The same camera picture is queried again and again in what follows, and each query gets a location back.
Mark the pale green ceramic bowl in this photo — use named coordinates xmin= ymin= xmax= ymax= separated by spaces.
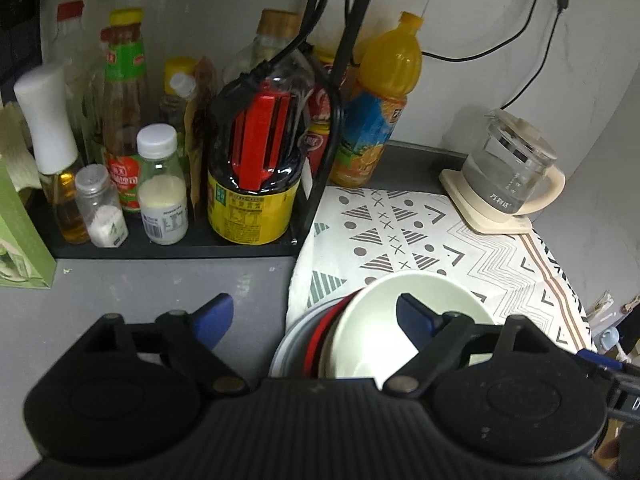
xmin=328 ymin=271 xmax=492 ymax=388

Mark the cream white bowl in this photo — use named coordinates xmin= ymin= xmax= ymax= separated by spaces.
xmin=318 ymin=304 xmax=348 ymax=378

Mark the white bakery print plate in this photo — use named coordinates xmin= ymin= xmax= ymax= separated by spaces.
xmin=269 ymin=298 xmax=342 ymax=378

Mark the patterned table cloth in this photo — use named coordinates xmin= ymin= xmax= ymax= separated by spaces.
xmin=285 ymin=186 xmax=594 ymax=351

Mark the cream kettle base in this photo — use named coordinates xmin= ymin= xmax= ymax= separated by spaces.
xmin=439 ymin=169 xmax=533 ymax=235

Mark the white cap powder bottle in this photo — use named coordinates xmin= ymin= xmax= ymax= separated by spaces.
xmin=137 ymin=124 xmax=189 ymax=246

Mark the small glass salt shaker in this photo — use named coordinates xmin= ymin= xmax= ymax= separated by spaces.
xmin=75 ymin=164 xmax=128 ymax=248

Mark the green cardboard box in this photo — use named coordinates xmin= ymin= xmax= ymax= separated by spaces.
xmin=0 ymin=102 xmax=56 ymax=288

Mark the dark soy sauce jug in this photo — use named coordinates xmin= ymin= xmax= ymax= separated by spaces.
xmin=207 ymin=53 xmax=314 ymax=246

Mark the red drink can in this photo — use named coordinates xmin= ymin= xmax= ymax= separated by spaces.
xmin=303 ymin=82 xmax=331 ymax=176

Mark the green label sauce bottle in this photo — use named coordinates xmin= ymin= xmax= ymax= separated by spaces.
xmin=102 ymin=6 xmax=151 ymax=214

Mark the orange juice bottle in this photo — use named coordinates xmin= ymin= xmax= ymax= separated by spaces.
xmin=330 ymin=12 xmax=423 ymax=188

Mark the white top oil bottle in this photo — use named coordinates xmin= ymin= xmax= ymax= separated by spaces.
xmin=14 ymin=64 xmax=89 ymax=245

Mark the wooden cap glass bottle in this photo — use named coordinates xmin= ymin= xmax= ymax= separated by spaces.
xmin=222 ymin=9 xmax=300 ymax=84

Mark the red cap clear bottle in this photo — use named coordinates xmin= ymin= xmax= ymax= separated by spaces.
xmin=49 ymin=0 xmax=99 ymax=164

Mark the black metal spice rack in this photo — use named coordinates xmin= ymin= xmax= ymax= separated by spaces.
xmin=24 ymin=0 xmax=386 ymax=261

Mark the glass kettle with cream handle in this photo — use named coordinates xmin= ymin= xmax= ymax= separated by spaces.
xmin=461 ymin=110 xmax=565 ymax=222

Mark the black power cable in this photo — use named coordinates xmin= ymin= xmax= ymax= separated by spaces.
xmin=499 ymin=0 xmax=572 ymax=111
xmin=421 ymin=0 xmax=551 ymax=64

